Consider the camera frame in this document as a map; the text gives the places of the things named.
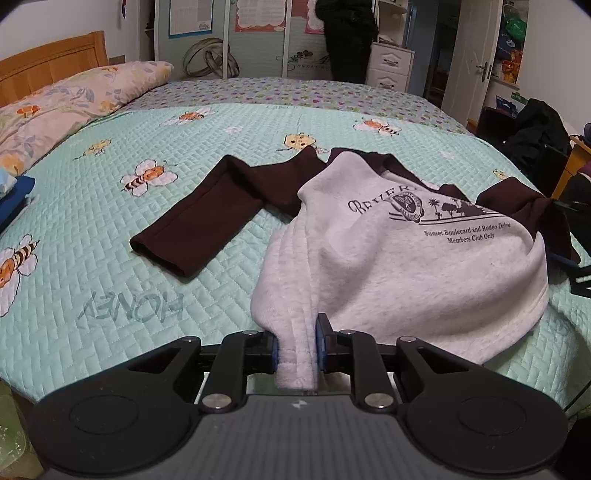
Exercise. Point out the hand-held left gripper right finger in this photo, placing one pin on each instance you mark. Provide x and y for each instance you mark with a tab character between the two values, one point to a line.
323	346

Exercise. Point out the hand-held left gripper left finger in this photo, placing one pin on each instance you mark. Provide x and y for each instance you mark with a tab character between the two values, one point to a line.
265	353

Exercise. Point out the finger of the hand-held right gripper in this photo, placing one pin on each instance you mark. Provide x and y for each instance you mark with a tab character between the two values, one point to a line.
559	230

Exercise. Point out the grey and maroon sweatshirt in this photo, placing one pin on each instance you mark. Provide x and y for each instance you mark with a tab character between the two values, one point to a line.
392	277

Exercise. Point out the yellow wooden furniture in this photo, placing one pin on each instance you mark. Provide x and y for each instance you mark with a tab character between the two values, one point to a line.
572	166

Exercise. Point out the black jacket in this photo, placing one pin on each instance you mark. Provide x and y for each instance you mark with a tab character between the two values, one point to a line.
538	134

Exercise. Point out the black chair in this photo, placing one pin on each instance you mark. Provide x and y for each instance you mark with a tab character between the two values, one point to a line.
491	124

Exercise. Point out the white door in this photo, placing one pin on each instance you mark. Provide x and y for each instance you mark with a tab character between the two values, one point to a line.
475	55

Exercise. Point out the hanging colourful bags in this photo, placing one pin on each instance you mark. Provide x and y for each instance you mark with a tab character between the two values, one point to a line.
512	32

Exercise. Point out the bee print quilted bedspread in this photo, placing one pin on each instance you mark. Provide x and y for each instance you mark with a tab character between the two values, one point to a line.
69	258

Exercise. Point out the white drawer cabinet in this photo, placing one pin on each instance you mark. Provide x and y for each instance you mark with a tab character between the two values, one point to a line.
390	62

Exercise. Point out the clear plastic bag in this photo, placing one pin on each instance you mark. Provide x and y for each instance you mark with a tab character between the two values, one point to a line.
14	429

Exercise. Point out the white shelf unit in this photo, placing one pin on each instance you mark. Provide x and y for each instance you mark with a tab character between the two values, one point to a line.
392	21

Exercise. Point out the blue folded cloth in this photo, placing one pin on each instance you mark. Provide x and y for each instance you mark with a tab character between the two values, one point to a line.
16	203

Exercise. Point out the pale green wardrobe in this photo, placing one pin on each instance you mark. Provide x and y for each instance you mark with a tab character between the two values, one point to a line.
263	50

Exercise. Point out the pale blue cloth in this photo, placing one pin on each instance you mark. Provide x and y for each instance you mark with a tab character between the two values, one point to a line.
7	181

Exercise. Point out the floral pillow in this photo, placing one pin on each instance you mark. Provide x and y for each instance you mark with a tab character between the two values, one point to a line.
69	101

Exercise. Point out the wooden headboard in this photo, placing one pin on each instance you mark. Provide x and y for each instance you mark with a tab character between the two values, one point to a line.
55	60

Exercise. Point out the pink bordered wall poster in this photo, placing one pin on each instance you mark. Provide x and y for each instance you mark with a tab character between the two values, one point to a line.
311	18
261	14

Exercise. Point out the blue bordered wall poster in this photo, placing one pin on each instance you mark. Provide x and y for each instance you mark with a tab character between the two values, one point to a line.
190	16

